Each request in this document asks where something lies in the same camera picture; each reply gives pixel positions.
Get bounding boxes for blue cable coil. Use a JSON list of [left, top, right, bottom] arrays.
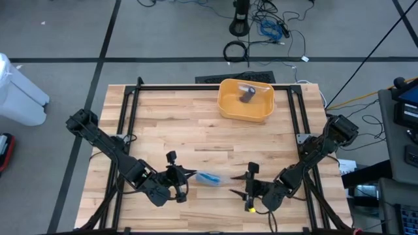
[[259, 19, 284, 42]]

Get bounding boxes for black cable coil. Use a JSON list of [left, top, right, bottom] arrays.
[[223, 40, 249, 63]]

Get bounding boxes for white paper sheet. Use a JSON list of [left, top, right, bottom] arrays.
[[338, 159, 357, 176]]

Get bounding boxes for yellow plastic bin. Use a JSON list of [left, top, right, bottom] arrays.
[[217, 78, 276, 123]]

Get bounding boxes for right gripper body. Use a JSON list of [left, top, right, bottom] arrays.
[[243, 162, 272, 213]]

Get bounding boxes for black round knob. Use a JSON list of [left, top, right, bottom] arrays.
[[393, 76, 409, 91]]

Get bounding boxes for black floor cable tangle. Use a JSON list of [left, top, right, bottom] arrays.
[[248, 0, 316, 63]]

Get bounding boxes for black flat panel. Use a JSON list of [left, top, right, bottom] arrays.
[[341, 159, 393, 189]]

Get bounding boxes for black stand base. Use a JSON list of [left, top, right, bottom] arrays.
[[228, 0, 251, 37]]

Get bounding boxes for black power strip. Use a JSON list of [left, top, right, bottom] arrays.
[[276, 20, 291, 39]]

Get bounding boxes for yellow floor cable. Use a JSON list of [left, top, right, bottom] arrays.
[[326, 77, 418, 111]]

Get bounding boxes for white waste bin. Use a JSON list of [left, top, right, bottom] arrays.
[[0, 52, 50, 127]]

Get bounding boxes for red black case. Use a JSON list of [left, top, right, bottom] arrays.
[[0, 133, 16, 174]]

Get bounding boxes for long black taut cable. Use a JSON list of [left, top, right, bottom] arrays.
[[325, 0, 418, 109]]

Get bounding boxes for dark grey equipment box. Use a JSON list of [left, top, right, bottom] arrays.
[[378, 178, 418, 235]]

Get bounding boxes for black aluminium table frame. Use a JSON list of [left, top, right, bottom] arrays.
[[78, 76, 353, 235]]

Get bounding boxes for black monitor device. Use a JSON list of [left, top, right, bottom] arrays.
[[391, 83, 418, 131]]

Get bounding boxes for black controller box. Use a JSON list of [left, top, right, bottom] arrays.
[[404, 145, 418, 169]]

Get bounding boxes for bright blue elastic bandage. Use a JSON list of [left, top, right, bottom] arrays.
[[197, 172, 221, 184]]

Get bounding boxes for grey equipment cart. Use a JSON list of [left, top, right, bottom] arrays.
[[378, 87, 418, 185]]

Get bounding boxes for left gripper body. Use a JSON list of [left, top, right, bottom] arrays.
[[163, 150, 190, 204]]

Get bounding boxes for black keyboard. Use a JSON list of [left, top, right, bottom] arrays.
[[195, 70, 277, 84]]

